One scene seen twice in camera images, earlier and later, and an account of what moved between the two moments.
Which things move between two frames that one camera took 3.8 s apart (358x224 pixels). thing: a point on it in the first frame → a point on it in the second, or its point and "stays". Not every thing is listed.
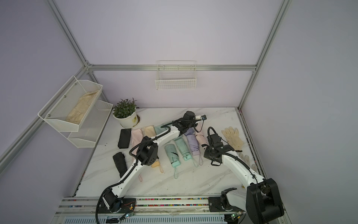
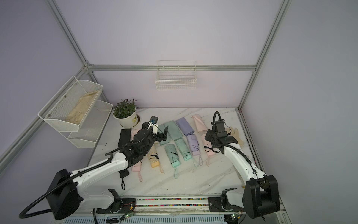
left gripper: [194, 125] → [160, 137]
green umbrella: [172, 151] stays
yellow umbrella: [156, 164] stays
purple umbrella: [195, 146] stays
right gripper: [207, 153] → [209, 135]
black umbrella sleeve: [124, 138] stays
